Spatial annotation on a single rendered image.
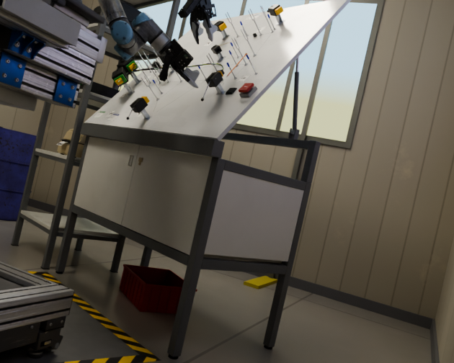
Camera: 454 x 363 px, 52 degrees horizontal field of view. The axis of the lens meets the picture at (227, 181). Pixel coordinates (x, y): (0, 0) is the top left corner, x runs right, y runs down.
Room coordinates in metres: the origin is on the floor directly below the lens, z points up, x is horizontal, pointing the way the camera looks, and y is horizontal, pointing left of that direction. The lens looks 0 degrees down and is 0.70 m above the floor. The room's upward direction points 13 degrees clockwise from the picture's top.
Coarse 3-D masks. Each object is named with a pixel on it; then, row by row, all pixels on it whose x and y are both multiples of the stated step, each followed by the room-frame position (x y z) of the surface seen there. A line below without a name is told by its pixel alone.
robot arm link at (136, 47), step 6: (138, 36) 1.83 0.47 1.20; (138, 42) 1.84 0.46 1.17; (144, 42) 1.86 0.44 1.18; (114, 48) 1.86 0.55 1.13; (120, 48) 1.83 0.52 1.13; (132, 48) 1.81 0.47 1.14; (138, 48) 1.86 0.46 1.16; (120, 54) 1.84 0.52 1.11; (126, 54) 1.84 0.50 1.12; (132, 54) 1.86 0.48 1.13
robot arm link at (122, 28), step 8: (104, 0) 1.70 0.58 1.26; (112, 0) 1.71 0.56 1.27; (104, 8) 1.71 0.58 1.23; (112, 8) 1.70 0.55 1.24; (120, 8) 1.72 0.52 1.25; (104, 16) 1.73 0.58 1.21; (112, 16) 1.70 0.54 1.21; (120, 16) 1.71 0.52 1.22; (112, 24) 1.69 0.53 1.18; (120, 24) 1.69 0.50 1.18; (128, 24) 1.69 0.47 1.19; (112, 32) 1.69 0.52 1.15; (120, 32) 1.69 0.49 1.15; (128, 32) 1.69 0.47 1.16; (120, 40) 1.70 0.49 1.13; (128, 40) 1.72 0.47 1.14; (128, 48) 1.79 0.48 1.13
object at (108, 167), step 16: (96, 144) 2.57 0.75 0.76; (112, 144) 2.44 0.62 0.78; (128, 144) 2.32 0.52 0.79; (96, 160) 2.54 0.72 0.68; (112, 160) 2.41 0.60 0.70; (128, 160) 2.29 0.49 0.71; (80, 176) 2.65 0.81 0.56; (96, 176) 2.51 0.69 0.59; (112, 176) 2.38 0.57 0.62; (128, 176) 2.27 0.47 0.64; (80, 192) 2.61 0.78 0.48; (96, 192) 2.48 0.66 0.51; (112, 192) 2.35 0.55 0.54; (128, 192) 2.25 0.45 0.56; (96, 208) 2.45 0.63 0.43; (112, 208) 2.33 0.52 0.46
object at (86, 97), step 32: (128, 0) 3.32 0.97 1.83; (160, 0) 3.14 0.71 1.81; (96, 32) 2.71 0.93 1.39; (96, 64) 2.71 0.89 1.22; (96, 96) 2.77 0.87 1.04; (32, 160) 3.09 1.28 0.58; (64, 160) 2.73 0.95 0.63; (64, 192) 2.70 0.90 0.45; (32, 224) 2.92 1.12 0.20; (64, 224) 2.92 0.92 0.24; (96, 224) 3.23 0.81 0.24
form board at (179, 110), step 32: (256, 32) 2.42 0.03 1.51; (288, 32) 2.22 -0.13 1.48; (320, 32) 2.09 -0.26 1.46; (160, 64) 2.79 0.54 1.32; (192, 64) 2.52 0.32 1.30; (224, 64) 2.31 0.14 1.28; (256, 64) 2.12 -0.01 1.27; (288, 64) 1.98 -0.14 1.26; (128, 96) 2.63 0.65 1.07; (160, 96) 2.40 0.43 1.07; (192, 96) 2.20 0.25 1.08; (224, 96) 2.03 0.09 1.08; (256, 96) 1.89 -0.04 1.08; (160, 128) 2.10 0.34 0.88; (192, 128) 1.95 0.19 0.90; (224, 128) 1.82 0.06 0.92
